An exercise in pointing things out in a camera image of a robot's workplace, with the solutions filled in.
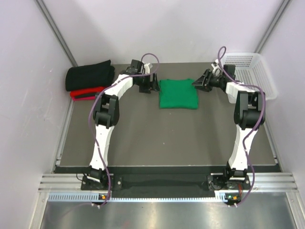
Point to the white slotted cable duct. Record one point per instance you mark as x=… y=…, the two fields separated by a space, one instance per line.
x=100 y=197

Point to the folded black t-shirt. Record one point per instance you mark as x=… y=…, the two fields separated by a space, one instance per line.
x=90 y=76

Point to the folded pink t-shirt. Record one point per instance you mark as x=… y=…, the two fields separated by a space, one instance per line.
x=83 y=98

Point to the white perforated plastic basket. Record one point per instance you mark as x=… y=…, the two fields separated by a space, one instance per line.
x=250 y=68

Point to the folded red t-shirt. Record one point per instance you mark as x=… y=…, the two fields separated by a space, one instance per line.
x=88 y=92

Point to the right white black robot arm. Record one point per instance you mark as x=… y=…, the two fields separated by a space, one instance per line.
x=249 y=115

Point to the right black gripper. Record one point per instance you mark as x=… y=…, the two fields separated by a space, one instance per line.
x=203 y=81

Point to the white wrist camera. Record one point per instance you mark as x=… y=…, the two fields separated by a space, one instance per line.
x=147 y=69
x=216 y=66

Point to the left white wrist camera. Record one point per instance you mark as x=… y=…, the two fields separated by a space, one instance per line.
x=147 y=69

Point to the aluminium frame rail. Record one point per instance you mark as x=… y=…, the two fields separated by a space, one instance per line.
x=264 y=182

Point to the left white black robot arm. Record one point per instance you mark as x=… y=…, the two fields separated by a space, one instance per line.
x=106 y=114

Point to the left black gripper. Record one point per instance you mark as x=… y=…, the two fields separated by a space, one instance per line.
x=149 y=85

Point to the green t-shirt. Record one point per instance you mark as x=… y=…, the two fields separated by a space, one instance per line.
x=176 y=94

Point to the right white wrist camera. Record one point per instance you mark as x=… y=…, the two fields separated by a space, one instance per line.
x=216 y=66

